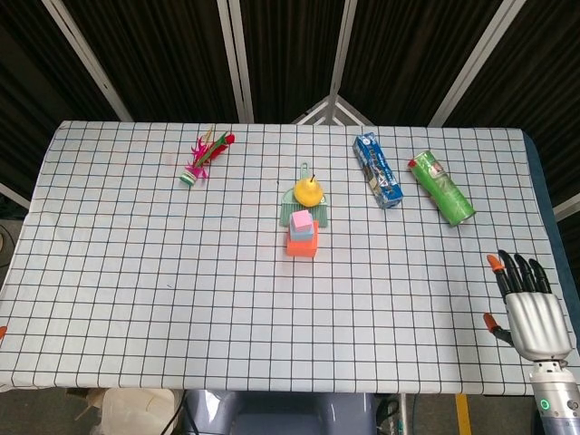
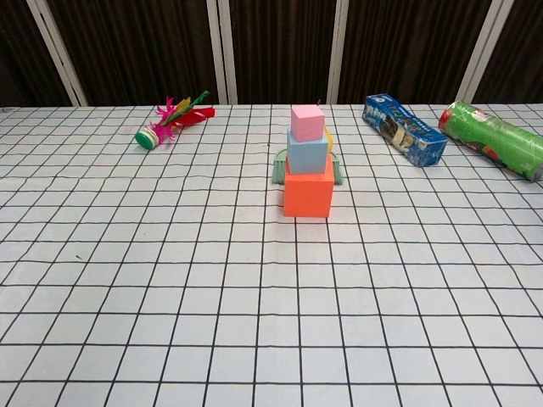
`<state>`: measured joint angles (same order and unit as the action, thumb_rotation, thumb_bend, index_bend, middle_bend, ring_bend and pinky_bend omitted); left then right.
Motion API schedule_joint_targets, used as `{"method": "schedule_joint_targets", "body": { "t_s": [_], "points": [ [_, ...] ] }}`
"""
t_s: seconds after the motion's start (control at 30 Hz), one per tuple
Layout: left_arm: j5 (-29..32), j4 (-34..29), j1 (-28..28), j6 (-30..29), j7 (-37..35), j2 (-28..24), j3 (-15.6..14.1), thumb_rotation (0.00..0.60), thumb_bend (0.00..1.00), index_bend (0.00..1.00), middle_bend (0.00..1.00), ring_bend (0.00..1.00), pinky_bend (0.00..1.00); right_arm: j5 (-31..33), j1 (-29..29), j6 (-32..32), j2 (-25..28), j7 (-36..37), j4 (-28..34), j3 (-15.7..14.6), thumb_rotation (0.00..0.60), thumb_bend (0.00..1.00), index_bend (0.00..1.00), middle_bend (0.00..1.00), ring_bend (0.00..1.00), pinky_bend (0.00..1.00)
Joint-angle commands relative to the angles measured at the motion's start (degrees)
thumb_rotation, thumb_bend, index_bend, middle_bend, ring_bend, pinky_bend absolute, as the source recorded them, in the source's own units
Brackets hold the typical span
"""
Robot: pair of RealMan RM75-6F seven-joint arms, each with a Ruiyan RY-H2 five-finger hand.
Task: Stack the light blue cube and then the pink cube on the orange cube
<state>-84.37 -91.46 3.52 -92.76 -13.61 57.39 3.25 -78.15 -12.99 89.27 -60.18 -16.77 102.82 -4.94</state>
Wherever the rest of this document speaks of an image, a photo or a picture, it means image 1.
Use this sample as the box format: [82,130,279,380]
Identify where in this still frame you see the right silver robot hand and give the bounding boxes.
[482,248,573,363]

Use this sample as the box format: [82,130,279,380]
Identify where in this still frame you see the light blue foam cube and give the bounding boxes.
[288,220,315,242]

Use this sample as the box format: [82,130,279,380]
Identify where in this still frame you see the small pink foam cube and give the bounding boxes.
[289,209,313,233]

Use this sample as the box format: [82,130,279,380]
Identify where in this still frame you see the white black-grid tablecloth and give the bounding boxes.
[0,120,576,394]

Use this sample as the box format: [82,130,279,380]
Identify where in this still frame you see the white plastic container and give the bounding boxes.
[100,388,182,435]

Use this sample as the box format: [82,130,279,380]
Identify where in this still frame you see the green chips can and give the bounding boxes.
[406,150,477,227]

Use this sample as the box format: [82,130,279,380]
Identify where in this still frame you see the blue cookie box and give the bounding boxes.
[353,133,404,210]

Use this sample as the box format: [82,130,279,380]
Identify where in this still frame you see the colourful feather shuttlecock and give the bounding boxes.
[179,128,237,187]

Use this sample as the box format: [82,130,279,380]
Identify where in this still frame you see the orange foam cube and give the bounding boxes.
[285,233,319,259]

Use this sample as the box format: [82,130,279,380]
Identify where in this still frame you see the yellow pear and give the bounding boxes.
[293,174,324,208]

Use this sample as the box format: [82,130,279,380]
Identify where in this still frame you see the blue-grey robot torso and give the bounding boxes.
[183,390,377,435]

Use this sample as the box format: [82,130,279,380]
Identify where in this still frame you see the dark folding screen white frame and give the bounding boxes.
[0,0,580,223]

